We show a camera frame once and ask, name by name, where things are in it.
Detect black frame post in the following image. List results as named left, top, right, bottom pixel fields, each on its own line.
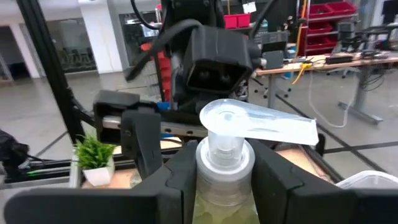
left=15, top=0, right=86, bottom=146

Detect white hose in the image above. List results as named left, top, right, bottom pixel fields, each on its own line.
left=307, top=70, right=355, bottom=128

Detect black camera cable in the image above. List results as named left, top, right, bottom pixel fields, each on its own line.
left=124, top=19, right=203, bottom=82

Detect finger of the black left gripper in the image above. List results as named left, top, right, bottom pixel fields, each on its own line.
left=120, top=109, right=163, bottom=180

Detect clear yellow soap pump bottle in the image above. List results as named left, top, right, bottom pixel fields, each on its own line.
left=192, top=98, right=320, bottom=224

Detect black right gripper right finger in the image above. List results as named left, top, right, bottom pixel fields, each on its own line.
left=250, top=138, right=398, bottom=224

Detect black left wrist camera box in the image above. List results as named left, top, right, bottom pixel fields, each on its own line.
left=182, top=26, right=254, bottom=96

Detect red bin shelving rack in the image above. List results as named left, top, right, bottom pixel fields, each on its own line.
left=297, top=0, right=358, bottom=57

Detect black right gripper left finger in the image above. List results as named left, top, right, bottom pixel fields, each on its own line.
left=3, top=140, right=200, bottom=224

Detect black table frame rail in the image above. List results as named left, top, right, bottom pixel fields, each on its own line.
left=6, top=158, right=75, bottom=184

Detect red storage bin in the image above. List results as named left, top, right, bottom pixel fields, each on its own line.
left=223, top=12, right=251, bottom=29

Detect small potted green plant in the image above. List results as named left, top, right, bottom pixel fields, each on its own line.
left=73, top=133, right=116, bottom=187

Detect grey office chair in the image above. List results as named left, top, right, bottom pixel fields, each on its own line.
left=252, top=30, right=293, bottom=100

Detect tall clear plastic bin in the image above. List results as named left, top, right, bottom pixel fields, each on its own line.
left=335, top=170, right=398, bottom=191

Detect yellow cable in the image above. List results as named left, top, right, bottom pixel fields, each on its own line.
left=291, top=0, right=313, bottom=85

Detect wooden workbench grey legs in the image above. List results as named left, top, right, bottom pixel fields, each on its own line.
left=254, top=51, right=398, bottom=125

